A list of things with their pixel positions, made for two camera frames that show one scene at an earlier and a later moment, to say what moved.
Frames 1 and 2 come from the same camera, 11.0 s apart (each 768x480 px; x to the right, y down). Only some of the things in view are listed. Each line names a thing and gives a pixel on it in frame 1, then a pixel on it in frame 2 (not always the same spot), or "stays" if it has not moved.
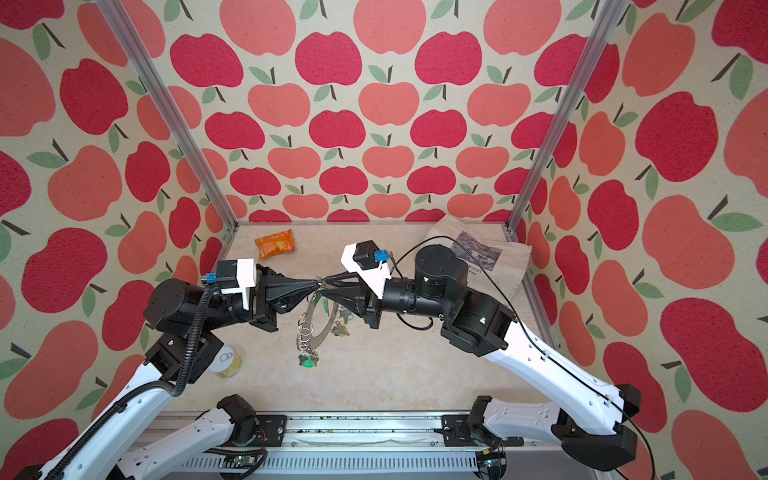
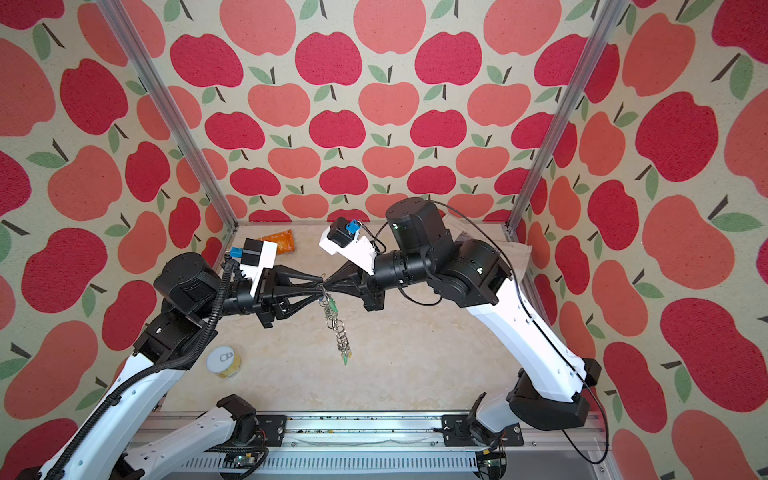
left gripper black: x=270 y=296 stays
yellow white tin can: x=225 y=364 stays
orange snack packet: x=274 y=244 stays
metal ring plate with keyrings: x=305 y=338 → x=334 y=323
